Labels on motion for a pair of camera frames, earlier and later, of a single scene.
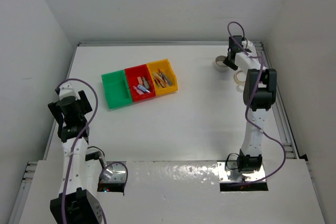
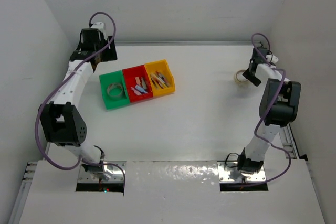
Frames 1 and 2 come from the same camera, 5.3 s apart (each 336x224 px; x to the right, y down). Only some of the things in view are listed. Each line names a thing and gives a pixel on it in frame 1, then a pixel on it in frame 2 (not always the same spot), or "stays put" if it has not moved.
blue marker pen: (167, 79) to (161, 78)
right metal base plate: (228, 171) stays put
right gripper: (230, 63) to (255, 81)
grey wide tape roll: (219, 65) to (114, 90)
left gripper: (54, 107) to (108, 55)
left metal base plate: (115, 172) stays put
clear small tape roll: (240, 88) to (240, 83)
